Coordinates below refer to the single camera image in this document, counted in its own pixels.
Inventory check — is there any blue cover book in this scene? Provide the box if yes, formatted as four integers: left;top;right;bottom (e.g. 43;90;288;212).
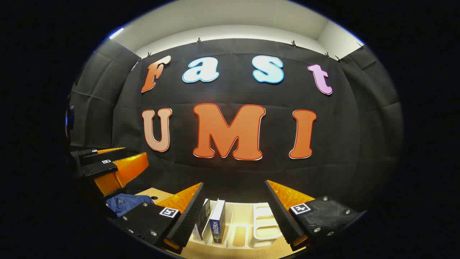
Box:
210;199;226;245

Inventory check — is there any grey cover book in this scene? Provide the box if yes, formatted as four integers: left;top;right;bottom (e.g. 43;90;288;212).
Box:
192;199;211;241

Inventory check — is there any blue schoolbag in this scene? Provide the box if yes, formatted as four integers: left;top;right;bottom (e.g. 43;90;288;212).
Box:
106;194;155;219

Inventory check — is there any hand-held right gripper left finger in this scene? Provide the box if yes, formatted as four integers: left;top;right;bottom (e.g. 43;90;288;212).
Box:
111;182;207;254

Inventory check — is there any white bookshelf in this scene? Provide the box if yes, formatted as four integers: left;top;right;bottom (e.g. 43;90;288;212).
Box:
192;200;284;250

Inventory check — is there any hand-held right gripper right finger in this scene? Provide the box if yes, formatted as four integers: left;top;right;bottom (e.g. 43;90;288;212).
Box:
265;179;362;251

